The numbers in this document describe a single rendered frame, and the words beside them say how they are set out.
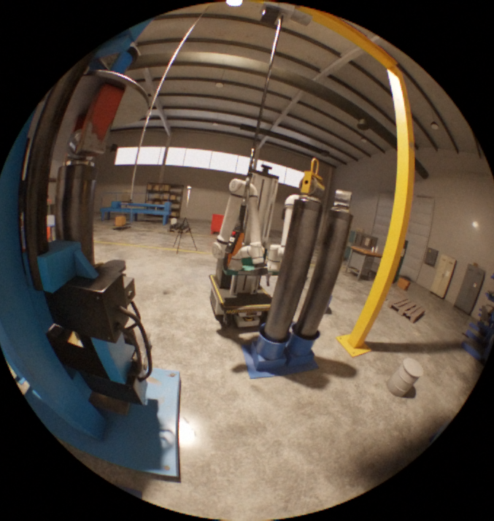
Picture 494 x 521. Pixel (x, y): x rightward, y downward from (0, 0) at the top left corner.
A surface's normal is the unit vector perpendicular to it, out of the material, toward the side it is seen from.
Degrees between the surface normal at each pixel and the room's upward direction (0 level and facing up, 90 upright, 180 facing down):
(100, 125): 90
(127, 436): 0
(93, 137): 90
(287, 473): 0
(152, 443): 0
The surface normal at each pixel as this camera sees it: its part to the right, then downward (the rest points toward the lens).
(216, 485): 0.17, -0.95
